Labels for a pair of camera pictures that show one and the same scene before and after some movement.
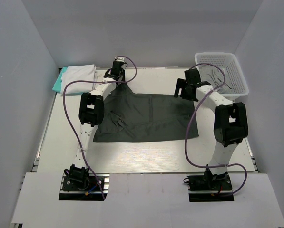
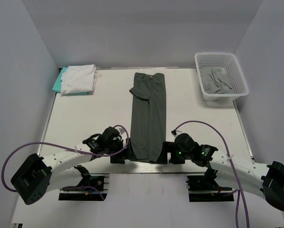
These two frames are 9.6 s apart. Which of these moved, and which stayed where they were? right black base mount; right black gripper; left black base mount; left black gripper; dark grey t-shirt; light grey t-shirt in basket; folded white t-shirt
Moved: left black gripper; dark grey t-shirt; right black gripper
Stayed: right black base mount; light grey t-shirt in basket; left black base mount; folded white t-shirt
